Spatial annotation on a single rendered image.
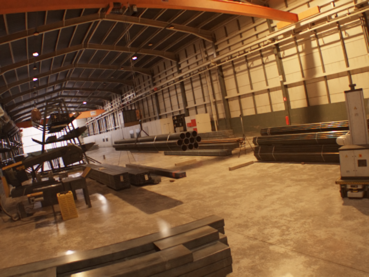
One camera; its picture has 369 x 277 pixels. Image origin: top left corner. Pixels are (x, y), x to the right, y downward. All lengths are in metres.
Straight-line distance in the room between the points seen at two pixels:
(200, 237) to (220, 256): 0.31
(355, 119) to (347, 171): 0.93
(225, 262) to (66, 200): 4.48
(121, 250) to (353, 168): 3.73
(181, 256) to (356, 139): 3.76
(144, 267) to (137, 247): 0.54
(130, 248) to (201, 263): 0.76
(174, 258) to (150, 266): 0.23
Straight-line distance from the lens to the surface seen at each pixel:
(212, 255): 2.79
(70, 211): 6.66
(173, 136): 6.94
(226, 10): 12.70
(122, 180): 8.76
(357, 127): 5.27
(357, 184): 4.88
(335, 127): 8.39
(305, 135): 8.51
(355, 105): 5.25
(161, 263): 2.59
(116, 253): 3.02
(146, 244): 3.07
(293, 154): 8.64
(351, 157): 4.94
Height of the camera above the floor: 1.64
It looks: 3 degrees down
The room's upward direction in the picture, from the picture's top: 10 degrees counter-clockwise
